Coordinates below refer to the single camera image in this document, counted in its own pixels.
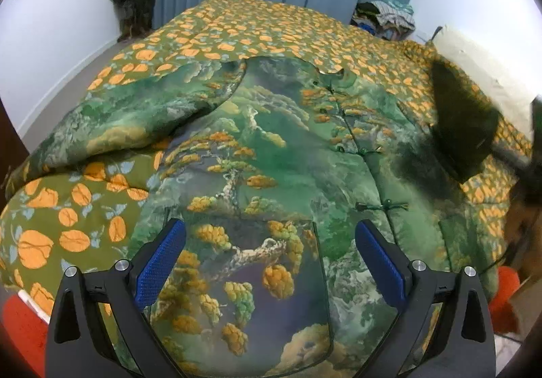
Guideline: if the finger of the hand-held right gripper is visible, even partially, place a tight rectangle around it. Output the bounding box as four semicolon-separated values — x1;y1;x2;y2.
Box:
489;140;533;170

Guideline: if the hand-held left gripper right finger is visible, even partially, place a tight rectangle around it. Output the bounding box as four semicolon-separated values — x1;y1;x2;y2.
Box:
355;220;497;378

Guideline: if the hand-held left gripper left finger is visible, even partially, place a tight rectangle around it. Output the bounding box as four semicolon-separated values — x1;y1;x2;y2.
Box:
44;218;187;378

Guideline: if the green landscape print padded jacket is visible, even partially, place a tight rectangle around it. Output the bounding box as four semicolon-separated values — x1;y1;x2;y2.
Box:
8;56;501;378

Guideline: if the pile of mixed clothes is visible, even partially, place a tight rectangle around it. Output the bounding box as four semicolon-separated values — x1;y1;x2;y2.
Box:
351;0;418;42

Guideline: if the red floor mat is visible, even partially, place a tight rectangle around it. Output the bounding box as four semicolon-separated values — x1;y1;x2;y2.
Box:
0;292;50;378

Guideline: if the green bedspread with orange flowers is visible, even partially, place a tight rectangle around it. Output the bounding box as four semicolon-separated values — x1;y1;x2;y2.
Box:
0;0;535;321

